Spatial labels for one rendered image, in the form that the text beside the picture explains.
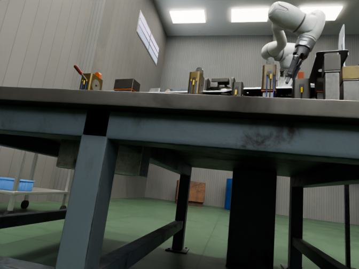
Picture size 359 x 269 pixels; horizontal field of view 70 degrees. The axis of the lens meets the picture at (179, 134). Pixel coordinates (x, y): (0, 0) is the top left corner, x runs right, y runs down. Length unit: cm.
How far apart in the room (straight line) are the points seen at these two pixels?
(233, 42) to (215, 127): 1014
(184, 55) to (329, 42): 531
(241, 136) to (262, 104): 9
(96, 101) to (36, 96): 18
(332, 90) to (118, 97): 71
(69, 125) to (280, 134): 55
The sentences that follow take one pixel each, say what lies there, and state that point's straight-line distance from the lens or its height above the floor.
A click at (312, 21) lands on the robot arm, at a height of 136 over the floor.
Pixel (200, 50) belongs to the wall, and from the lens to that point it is 1065.
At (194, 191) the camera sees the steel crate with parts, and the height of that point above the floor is 41.
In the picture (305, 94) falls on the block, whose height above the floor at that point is 91.
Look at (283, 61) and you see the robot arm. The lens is 209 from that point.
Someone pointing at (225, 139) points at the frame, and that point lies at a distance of 62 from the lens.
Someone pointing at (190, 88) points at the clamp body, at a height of 95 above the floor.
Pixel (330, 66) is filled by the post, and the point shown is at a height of 94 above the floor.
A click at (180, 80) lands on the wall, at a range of 1018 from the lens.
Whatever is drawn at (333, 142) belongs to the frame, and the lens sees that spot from 66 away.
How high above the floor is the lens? 48
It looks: 12 degrees up
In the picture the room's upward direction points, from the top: 7 degrees clockwise
